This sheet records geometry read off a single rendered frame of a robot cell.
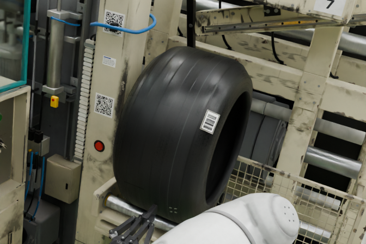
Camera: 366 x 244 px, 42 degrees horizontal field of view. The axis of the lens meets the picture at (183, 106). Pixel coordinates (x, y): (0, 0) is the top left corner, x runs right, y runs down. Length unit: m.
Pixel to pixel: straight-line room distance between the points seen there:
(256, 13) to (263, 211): 1.15
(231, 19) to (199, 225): 1.22
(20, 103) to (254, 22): 0.87
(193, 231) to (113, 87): 1.00
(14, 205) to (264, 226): 1.21
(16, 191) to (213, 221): 1.16
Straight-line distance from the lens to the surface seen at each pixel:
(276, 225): 0.76
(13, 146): 1.76
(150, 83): 1.43
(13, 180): 1.83
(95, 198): 1.69
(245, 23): 1.81
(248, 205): 0.78
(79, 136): 1.79
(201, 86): 1.40
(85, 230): 1.95
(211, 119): 1.36
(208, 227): 0.71
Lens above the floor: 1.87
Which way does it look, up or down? 22 degrees down
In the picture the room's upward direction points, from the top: 11 degrees clockwise
